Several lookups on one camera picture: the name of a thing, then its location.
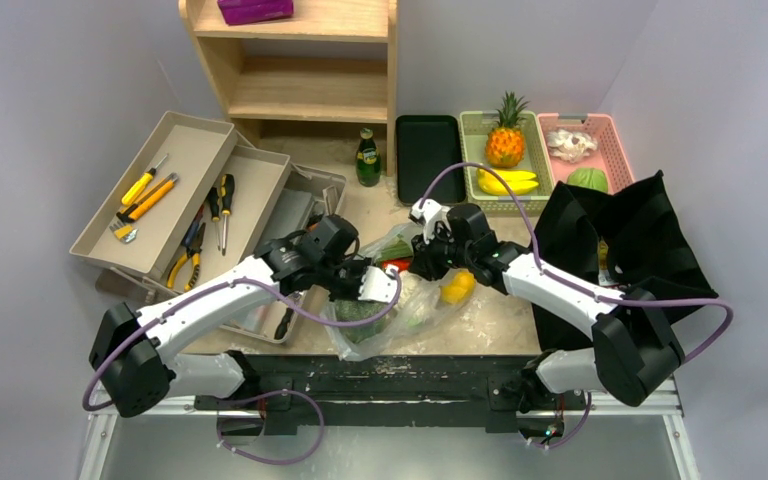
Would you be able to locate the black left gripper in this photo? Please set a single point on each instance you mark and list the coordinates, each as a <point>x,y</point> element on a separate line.
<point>358,265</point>

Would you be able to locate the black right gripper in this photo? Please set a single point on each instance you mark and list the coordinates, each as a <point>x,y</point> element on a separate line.
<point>428,258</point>

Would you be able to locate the orange toy carrot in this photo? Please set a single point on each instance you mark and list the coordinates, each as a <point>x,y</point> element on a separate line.
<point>400,265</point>

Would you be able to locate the black fabric tote bag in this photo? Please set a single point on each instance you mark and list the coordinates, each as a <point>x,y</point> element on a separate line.
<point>646,246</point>

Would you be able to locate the green netted toy melon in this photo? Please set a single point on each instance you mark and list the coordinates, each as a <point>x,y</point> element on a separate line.
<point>352,311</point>

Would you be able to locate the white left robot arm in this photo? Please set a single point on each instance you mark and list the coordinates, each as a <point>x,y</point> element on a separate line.
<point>138,356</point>

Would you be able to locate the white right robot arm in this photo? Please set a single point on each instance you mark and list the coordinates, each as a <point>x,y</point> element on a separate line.
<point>632,350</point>

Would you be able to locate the yellow toy bell pepper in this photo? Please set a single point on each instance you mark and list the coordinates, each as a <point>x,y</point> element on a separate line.
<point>458,288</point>

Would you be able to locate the grey plastic tool case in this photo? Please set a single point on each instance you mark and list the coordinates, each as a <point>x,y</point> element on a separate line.
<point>290,213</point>

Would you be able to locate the yellow toy banana lower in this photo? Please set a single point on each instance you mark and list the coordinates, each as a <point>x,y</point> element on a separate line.
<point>521,185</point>

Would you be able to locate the orange toy pineapple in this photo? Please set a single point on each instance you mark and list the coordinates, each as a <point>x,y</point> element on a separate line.
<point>505,145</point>

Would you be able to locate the black plastic tray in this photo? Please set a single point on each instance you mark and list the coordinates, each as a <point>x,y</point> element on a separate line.
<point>425,145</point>

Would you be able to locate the green perrier glass bottle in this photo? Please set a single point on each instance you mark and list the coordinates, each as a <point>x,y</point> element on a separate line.
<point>368,159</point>

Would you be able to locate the green plastic basket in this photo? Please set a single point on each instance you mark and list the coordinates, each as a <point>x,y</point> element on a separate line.
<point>474,128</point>

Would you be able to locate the black yellow large screwdriver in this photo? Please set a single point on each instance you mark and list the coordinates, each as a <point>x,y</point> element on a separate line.
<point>227,190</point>

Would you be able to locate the black yellow small screwdriver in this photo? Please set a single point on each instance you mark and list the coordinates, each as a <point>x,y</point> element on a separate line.
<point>213,202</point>

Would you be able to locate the yellow black pliers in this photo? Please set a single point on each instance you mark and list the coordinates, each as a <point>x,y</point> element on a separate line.
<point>191,256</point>

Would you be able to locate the beige plastic toolbox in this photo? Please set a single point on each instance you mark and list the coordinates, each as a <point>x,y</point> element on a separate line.
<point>200,151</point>

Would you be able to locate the green toy fruit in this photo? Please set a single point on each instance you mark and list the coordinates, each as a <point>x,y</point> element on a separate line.
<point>590,178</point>

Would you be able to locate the white item in pink basket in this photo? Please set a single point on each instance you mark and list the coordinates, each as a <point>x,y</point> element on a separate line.
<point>570,146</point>

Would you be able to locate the pink plastic basket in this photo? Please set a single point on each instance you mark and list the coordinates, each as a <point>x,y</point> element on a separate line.
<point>604,152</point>

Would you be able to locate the wooden shelf unit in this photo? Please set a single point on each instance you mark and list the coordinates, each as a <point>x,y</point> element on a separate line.
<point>330,61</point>

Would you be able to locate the yellow utility knife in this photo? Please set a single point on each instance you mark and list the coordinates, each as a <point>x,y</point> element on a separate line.
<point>148,200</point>

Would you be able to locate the small hex key set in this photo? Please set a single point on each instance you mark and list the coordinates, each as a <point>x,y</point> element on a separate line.
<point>123,232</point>

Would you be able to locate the purple box on shelf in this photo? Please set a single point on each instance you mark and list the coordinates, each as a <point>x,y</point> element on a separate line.
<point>243,12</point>

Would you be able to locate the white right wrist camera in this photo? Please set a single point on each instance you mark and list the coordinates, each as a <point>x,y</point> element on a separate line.
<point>427,213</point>

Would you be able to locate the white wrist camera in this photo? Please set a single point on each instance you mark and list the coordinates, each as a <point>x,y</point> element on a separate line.
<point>427,213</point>
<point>380,285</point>

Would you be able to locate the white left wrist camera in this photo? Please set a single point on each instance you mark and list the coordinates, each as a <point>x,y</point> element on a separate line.
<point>380,285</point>

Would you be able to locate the yellow handle screwdriver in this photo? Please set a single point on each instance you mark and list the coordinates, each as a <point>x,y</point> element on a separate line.
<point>139,186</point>

